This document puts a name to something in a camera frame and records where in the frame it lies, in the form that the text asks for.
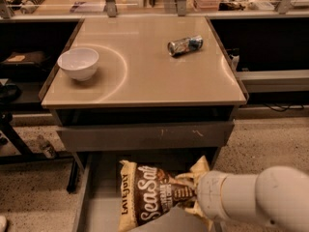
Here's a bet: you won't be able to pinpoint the white ceramic bowl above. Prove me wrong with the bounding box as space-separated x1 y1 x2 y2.
57 47 99 81

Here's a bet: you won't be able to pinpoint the beige top drawer cabinet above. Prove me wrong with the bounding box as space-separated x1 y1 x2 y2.
42 16 246 162

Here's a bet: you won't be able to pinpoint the open grey middle drawer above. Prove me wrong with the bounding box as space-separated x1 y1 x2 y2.
72 150 226 232

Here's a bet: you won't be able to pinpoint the brown sea salt chip bag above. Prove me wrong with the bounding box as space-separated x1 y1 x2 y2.
118 160 195 232

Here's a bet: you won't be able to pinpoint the black headphones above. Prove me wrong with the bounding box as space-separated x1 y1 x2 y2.
0 84 21 102

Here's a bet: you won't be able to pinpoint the black table leg frame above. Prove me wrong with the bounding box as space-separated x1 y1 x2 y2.
0 112 79 193

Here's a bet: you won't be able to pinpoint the black bag on shelf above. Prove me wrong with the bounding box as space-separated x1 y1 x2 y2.
0 51 47 69

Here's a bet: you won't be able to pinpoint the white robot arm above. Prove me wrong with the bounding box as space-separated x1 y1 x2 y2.
177 157 309 232

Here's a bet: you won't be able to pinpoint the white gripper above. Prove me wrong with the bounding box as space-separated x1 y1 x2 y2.
176 156 230 232

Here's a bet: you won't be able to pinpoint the closed grey top drawer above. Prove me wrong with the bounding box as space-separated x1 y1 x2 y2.
57 121 234 152

